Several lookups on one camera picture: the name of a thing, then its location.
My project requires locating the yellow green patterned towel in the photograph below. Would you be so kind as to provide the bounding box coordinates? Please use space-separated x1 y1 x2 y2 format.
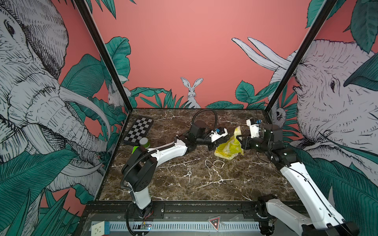
214 126 244 160

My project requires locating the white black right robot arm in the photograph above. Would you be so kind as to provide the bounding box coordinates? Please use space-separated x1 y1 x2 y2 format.
236 120 360 236

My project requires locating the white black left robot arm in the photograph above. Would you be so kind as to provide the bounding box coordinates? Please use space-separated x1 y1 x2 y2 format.
120 121 229 210

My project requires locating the green white cylinder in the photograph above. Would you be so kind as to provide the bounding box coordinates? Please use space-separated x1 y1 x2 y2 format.
139 137 150 148

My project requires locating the black white checkerboard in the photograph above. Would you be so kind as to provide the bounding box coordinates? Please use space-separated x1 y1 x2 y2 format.
123 116 154 146

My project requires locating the colourful rubik's cube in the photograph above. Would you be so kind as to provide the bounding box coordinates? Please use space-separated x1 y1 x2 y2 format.
132 146 139 154

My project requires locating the red triangle warning sticker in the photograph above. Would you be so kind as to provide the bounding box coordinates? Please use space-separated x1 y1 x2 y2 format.
208 216 221 231

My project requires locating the white power socket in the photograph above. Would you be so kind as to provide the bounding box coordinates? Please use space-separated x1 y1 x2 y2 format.
91 221 110 236

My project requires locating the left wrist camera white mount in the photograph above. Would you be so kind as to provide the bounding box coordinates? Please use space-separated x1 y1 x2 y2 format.
210 127 228 143

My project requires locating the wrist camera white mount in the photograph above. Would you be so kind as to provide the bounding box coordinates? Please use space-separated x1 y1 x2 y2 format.
210 127 228 143
246 118 262 138

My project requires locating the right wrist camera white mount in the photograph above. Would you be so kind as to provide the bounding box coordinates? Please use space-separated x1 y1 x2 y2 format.
246 118 262 138

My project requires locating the black corrugated left cable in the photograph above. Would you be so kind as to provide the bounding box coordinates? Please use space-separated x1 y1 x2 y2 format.
191 108 219 129

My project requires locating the white slotted cable duct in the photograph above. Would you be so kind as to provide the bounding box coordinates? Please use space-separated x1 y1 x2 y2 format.
110 221 260 232

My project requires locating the black front mounting rail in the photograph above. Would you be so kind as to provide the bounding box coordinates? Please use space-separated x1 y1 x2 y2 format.
81 201 299 220

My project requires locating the black left frame post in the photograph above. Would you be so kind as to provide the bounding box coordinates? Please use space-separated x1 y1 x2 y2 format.
74 0 133 113

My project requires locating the black frame post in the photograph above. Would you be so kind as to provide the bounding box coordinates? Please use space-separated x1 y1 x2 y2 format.
74 0 133 113
264 0 337 113

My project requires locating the black right frame post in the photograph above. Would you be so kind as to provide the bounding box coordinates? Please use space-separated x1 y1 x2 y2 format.
264 0 337 113

